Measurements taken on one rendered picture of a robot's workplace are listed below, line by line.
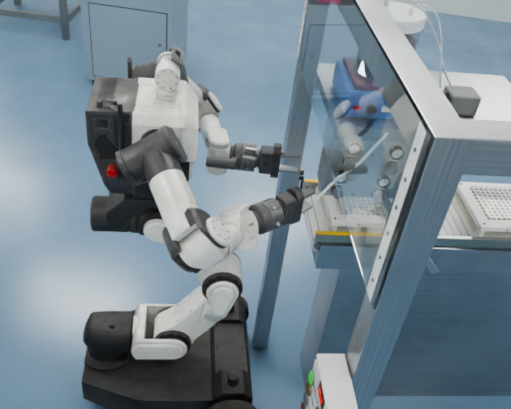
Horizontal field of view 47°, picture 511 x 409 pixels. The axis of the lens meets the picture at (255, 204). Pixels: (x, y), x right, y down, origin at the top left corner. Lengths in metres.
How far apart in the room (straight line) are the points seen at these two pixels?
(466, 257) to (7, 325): 1.90
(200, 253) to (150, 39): 2.96
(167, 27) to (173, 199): 2.84
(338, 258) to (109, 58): 2.82
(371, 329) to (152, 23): 3.33
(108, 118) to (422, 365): 1.58
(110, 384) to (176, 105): 1.14
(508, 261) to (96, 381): 1.52
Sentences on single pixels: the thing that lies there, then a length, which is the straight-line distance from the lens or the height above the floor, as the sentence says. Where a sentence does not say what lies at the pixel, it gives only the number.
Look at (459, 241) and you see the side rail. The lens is 1.98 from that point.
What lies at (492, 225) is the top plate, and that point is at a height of 0.96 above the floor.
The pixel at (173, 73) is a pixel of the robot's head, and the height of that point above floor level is 1.39.
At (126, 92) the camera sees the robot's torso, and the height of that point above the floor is 1.29.
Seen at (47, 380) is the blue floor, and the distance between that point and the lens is 2.59.
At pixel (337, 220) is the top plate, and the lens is 1.83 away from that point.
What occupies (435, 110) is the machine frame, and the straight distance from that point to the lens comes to 0.90.
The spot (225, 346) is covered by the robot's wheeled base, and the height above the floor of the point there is 0.19.
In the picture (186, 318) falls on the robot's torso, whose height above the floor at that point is 0.42.
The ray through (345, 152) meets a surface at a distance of 1.23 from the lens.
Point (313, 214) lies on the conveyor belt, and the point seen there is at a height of 0.88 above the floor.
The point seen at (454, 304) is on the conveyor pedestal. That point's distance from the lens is 2.28.
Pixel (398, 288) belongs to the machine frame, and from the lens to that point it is 1.01.
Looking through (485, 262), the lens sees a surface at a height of 0.82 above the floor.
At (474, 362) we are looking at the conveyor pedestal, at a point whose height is 0.23.
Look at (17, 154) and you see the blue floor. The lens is 3.81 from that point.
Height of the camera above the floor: 2.09
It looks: 38 degrees down
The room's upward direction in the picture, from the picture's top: 8 degrees clockwise
